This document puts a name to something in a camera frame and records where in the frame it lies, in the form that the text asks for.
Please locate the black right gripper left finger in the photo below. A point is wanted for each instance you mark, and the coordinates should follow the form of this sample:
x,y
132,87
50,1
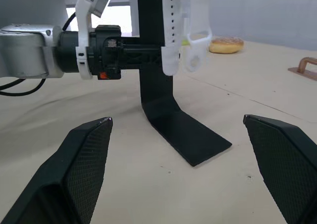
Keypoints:
x,y
74,174

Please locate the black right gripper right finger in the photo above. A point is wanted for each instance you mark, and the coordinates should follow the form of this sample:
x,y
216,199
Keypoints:
x,y
287,164

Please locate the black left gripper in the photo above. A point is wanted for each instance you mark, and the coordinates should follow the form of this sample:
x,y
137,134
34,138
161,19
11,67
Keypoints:
x,y
99,53

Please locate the black watch stand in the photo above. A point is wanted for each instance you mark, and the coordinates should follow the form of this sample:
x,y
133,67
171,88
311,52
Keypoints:
x,y
173,125

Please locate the glazed donut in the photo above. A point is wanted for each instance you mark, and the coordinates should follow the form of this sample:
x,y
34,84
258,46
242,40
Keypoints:
x,y
226,45

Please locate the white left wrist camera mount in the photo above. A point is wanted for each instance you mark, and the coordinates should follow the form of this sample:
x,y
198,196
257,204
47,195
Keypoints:
x,y
83,23

